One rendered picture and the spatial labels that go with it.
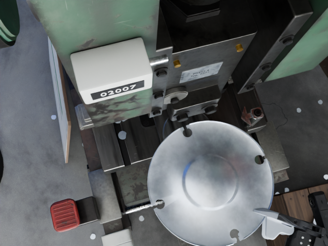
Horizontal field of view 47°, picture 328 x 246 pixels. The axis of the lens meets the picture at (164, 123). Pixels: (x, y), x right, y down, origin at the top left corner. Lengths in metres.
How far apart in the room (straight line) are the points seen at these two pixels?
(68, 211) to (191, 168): 0.30
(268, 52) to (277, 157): 0.57
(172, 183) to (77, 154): 0.89
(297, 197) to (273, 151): 0.36
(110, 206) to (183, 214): 0.23
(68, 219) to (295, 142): 1.20
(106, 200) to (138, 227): 0.65
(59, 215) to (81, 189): 0.77
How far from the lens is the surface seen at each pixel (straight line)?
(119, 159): 0.97
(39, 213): 1.71
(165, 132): 0.90
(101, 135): 0.98
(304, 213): 1.42
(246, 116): 0.94
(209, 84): 0.73
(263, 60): 0.59
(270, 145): 1.09
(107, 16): 0.32
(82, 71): 0.35
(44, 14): 0.30
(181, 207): 0.87
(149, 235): 1.66
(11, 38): 0.43
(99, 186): 1.03
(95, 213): 0.96
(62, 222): 0.91
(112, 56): 0.35
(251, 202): 0.89
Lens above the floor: 1.66
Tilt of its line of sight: 75 degrees down
